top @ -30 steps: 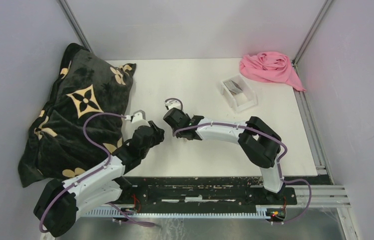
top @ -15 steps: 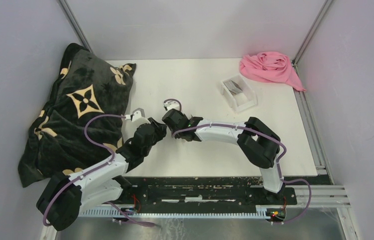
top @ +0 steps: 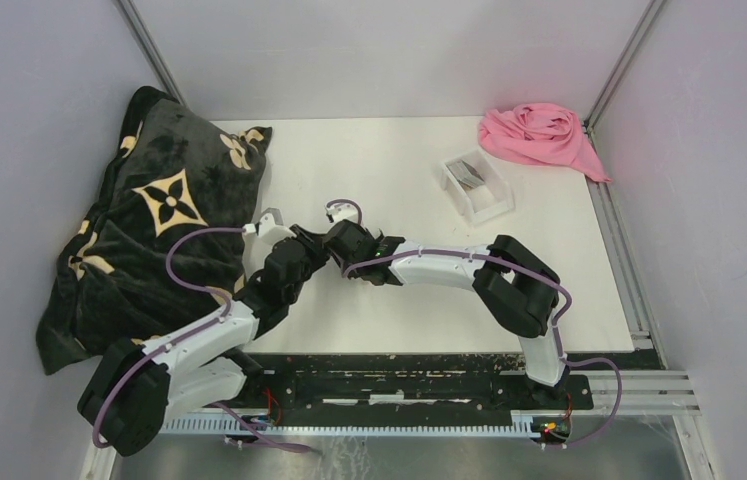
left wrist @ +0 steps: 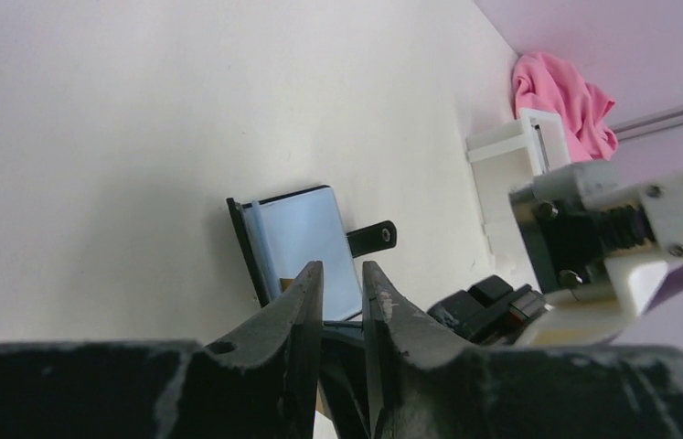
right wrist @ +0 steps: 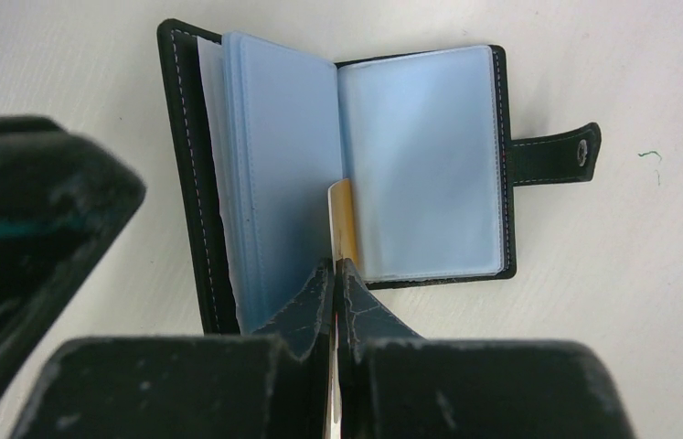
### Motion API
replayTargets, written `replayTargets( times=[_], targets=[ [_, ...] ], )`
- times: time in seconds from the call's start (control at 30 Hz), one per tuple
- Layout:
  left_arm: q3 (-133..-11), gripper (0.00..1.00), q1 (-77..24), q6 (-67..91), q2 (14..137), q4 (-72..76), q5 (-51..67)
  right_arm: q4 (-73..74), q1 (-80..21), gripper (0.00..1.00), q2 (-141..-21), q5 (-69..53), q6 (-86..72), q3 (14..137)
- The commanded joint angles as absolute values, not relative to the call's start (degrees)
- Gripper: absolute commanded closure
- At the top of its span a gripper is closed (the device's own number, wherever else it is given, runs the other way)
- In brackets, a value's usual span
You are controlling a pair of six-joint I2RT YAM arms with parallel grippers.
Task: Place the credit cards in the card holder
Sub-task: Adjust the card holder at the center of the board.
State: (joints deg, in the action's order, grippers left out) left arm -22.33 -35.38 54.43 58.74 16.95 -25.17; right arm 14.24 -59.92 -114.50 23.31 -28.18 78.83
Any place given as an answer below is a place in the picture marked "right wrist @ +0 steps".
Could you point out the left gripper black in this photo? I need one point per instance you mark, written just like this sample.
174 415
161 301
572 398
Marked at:
63 201

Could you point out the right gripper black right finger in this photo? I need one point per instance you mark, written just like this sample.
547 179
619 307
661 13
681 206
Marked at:
396 384

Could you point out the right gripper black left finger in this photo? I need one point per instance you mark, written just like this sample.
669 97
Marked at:
272 383

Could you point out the gold credit card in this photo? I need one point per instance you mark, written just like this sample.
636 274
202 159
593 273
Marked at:
344 245

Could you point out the black leather card holder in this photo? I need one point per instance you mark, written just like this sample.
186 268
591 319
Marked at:
262 131

